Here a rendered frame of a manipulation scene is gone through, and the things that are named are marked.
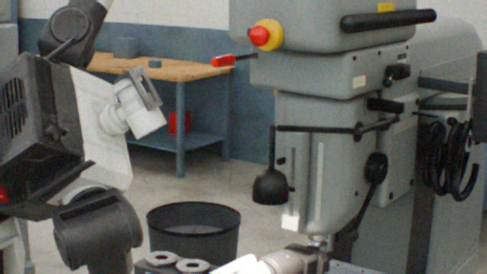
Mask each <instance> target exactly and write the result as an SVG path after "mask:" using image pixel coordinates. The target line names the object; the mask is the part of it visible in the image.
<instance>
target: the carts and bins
mask: <svg viewBox="0 0 487 274"><path fill-rule="evenodd" d="M147 216H148V217H147ZM146 217H147V221H146V224H147V225H148V237H149V249H150V253H152V252H156V251H166V252H171V253H175V254H177V255H178V256H179V257H183V258H187V259H200V260H204V261H208V262H209V263H210V264H211V265H213V264H214V265H215V266H217V265H218V266H219V267H220V266H223V265H226V264H230V263H232V262H234V261H236V256H237V245H238V244H239V232H240V224H241V222H242V215H241V213H240V212H239V211H238V210H236V209H235V208H231V207H229V206H226V205H220V204H214V203H206V202H181V203H173V204H168V205H160V206H157V207H155V208H153V209H151V210H150V211H149V212H148V213H147V215H146ZM240 217H241V218H240Z"/></svg>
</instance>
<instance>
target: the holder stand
mask: <svg viewBox="0 0 487 274"><path fill-rule="evenodd" d="M219 268H221V267H219V266H218V265H217V266H215V265H214V264H213V265H211V264H210V263H209V262H208V261H204V260H200V259H187V258H183V257H179V256H178V255H177V254H175V253H171V252H166V251H156V252H152V253H149V254H147V255H146V256H145V257H144V258H143V259H142V260H140V261H138V262H137V263H135V264H134V274H209V273H211V272H213V271H215V270H217V269H219Z"/></svg>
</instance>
